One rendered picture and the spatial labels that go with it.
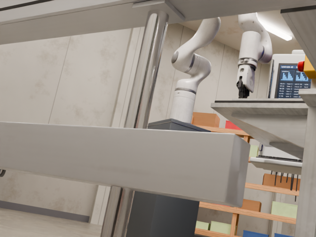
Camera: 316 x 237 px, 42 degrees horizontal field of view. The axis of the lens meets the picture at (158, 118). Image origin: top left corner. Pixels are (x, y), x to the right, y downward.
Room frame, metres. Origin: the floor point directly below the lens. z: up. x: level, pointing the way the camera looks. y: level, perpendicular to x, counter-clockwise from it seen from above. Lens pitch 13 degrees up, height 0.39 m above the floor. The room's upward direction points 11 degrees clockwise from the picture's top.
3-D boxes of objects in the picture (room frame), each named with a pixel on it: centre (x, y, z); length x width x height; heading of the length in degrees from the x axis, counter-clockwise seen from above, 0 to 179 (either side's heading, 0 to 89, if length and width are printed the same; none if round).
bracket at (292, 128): (1.59, -0.45, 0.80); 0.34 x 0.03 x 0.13; 54
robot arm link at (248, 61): (1.67, -0.34, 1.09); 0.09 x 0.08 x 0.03; 144
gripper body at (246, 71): (1.68, -0.34, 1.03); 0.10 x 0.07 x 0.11; 144
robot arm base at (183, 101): (2.12, -0.12, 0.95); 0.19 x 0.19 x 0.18
